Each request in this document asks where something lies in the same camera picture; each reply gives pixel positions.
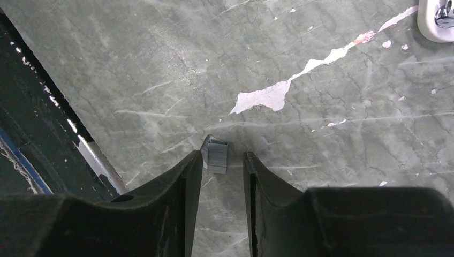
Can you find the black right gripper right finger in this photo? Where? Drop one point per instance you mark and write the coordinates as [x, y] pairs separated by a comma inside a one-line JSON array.
[[343, 221]]

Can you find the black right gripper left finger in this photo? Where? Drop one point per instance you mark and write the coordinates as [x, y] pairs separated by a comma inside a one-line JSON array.
[[155, 219]]

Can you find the pink white stapler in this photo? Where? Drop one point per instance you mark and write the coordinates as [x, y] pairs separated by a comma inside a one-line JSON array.
[[435, 20]]

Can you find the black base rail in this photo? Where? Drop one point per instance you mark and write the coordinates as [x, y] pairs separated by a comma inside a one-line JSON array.
[[45, 149]]

